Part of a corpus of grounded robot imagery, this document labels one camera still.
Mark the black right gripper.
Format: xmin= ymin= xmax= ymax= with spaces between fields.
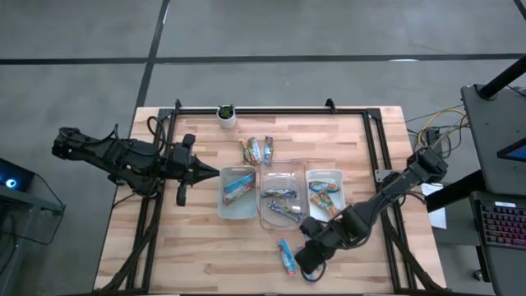
xmin=294 ymin=216 xmax=342 ymax=275

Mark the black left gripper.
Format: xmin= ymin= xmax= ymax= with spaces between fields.
xmin=166 ymin=133 xmax=220 ymax=207

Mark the green snack bag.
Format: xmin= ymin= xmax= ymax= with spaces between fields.
xmin=318 ymin=191 xmax=340 ymax=218

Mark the clear plastic bin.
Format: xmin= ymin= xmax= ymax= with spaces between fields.
xmin=257 ymin=160 xmax=307 ymax=231

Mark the white plastic bin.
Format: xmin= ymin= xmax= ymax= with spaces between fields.
xmin=306 ymin=169 xmax=347 ymax=223
xmin=217 ymin=165 xmax=259 ymax=220

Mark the succulent in white pot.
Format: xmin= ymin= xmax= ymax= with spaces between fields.
xmin=216 ymin=104 xmax=238 ymax=130

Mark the white paper sheet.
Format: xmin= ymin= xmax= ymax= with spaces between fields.
xmin=421 ymin=183 xmax=448 ymax=230

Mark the grey side desk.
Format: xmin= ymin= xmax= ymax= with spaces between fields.
xmin=0 ymin=172 xmax=67 ymax=296

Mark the computer with blue light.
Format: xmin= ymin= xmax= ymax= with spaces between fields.
xmin=0 ymin=158 xmax=36 ymax=192

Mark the backlit computer keyboard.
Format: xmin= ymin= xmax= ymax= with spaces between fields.
xmin=479 ymin=201 xmax=526 ymax=251

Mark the black keyboard desk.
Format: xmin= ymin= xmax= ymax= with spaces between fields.
xmin=468 ymin=191 xmax=526 ymax=296

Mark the dark grey desk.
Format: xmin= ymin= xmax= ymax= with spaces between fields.
xmin=459 ymin=84 xmax=526 ymax=197

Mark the blue-screen monitor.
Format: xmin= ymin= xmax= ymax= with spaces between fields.
xmin=496 ymin=137 xmax=526 ymax=164

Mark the black diagonal pole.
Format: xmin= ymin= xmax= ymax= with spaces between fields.
xmin=478 ymin=55 xmax=526 ymax=100

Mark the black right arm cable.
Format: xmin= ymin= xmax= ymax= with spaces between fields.
xmin=301 ymin=262 xmax=329 ymax=284

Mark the silver aluminium bracket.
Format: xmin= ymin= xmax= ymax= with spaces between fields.
xmin=374 ymin=169 xmax=398 ymax=183

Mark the yellow floor cable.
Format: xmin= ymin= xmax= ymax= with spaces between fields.
xmin=418 ymin=107 xmax=468 ymax=145

